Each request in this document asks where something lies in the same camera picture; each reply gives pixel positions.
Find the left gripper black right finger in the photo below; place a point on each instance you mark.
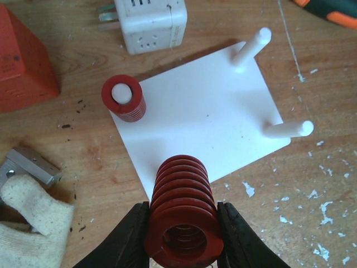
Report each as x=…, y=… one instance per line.
x=242, y=246

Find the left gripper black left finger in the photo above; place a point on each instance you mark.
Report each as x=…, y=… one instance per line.
x=124, y=246

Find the large red spring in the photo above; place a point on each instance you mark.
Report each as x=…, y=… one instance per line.
x=183, y=227

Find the white peg base plate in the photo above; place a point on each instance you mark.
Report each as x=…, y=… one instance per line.
x=216, y=108

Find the orange black handled pliers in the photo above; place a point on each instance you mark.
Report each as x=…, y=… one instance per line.
x=340, y=12

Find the red spring on peg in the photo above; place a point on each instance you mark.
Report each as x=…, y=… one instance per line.
x=122, y=95

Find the beige work glove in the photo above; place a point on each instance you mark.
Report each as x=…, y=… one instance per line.
x=42, y=240

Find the small aluminium block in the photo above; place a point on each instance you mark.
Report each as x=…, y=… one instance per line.
x=25, y=161

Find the small red cube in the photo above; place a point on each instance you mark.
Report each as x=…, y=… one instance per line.
x=27, y=76

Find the white power adapter cube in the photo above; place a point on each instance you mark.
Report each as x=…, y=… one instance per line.
x=146, y=25

